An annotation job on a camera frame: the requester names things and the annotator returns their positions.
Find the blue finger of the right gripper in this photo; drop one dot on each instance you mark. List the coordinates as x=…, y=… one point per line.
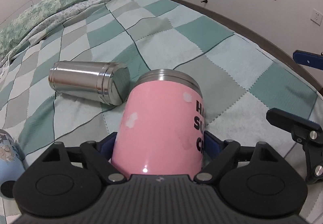
x=308, y=59

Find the green floral quilt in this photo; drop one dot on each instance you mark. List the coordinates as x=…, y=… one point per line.
x=63, y=4

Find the pink steel cup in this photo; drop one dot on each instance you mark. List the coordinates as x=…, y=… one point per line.
x=161, y=131

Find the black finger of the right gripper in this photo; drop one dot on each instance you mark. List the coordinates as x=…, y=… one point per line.
x=286, y=121

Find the checkered green bed blanket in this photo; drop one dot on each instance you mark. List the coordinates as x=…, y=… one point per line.
x=239, y=82

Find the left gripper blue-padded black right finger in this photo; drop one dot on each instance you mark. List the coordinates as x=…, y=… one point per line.
x=223, y=155

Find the light blue cartoon cup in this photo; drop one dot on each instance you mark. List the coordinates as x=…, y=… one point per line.
x=11, y=167

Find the shiny steel canister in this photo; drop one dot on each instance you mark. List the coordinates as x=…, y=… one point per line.
x=105, y=82

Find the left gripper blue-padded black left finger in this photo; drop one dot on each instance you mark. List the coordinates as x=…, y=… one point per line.
x=96, y=156

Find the small white wall socket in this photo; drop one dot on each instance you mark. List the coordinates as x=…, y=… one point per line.
x=316, y=17

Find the dark wooden bed frame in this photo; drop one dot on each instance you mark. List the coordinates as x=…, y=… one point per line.
x=266, y=45

